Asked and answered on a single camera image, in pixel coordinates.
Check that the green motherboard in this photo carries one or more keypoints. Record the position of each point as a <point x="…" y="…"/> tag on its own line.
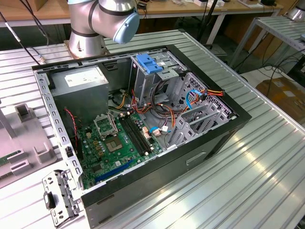
<point x="112" y="159"/>

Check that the grey parts rack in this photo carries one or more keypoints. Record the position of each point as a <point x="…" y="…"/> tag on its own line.
<point x="28" y="133"/>

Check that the wooden desk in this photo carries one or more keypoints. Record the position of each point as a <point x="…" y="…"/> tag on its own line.
<point x="181" y="9"/>

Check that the metal hinged rear bracket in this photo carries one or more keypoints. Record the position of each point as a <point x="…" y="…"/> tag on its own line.
<point x="62" y="188"/>

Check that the grey power supply unit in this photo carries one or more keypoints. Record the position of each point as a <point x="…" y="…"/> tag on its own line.
<point x="78" y="100"/>

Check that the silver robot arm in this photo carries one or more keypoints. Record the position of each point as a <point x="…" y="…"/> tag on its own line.
<point x="83" y="40"/>

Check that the black PC case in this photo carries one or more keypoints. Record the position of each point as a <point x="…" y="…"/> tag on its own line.
<point x="155" y="181"/>

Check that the grey optical drive cage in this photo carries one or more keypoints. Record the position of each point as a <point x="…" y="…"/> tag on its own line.
<point x="143" y="86"/>

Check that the small white box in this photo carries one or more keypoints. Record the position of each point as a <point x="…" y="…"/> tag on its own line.
<point x="199" y="3"/>

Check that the blue plastic drive latch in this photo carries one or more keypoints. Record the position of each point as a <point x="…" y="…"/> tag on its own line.
<point x="149" y="64"/>

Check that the blue expansion slot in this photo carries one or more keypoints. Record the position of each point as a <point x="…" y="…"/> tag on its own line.
<point x="114" y="171"/>

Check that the CPU socket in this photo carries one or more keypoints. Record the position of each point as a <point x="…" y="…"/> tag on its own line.
<point x="114" y="144"/>

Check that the flat cardboard box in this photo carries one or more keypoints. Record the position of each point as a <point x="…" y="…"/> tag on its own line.
<point x="281" y="95"/>

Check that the green RAM stick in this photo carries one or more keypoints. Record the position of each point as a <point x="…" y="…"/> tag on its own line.
<point x="4" y="160"/>

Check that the black RAM slot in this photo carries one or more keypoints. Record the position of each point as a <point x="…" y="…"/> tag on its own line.
<point x="139" y="136"/>
<point x="133" y="136"/>
<point x="136" y="136"/>

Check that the grey metal disk bay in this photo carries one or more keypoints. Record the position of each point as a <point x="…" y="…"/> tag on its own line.
<point x="202" y="109"/>

